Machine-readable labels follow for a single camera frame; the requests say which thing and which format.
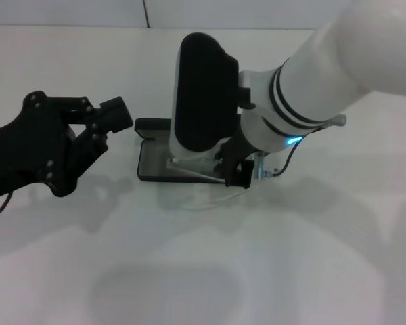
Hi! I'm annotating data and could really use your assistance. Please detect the black glasses case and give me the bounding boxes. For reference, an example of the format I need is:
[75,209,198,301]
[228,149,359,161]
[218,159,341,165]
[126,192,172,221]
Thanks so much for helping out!
[134,117,255,186]

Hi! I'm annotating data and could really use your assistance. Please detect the right gripper metal connector plug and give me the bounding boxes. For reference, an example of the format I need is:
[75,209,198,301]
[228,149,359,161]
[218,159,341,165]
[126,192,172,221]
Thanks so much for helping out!
[254,152,279,181]

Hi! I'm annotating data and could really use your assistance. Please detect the clear white glasses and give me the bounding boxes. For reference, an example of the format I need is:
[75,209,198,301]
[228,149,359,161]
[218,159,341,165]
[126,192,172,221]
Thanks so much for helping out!
[164,156,262,211]

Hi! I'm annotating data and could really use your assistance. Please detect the left gripper dark cable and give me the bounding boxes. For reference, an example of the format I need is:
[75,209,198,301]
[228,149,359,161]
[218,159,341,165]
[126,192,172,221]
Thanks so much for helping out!
[0,188,15,221]

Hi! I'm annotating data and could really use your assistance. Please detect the gripper dark cable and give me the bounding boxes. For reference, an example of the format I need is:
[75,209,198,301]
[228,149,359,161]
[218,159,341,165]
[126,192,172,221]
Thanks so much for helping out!
[269,134,304,177]
[0,188,15,221]

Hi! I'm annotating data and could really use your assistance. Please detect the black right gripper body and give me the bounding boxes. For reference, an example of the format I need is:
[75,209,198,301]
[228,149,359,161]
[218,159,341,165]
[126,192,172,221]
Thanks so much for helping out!
[216,135,258,171]

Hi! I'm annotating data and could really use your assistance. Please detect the right gripper dark cable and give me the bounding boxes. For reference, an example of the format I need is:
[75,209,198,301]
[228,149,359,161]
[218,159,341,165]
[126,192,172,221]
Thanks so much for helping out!
[269,134,304,177]

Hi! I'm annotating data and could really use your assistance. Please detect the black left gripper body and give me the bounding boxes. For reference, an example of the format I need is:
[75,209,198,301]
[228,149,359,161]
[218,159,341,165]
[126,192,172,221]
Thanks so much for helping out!
[0,90,81,198]

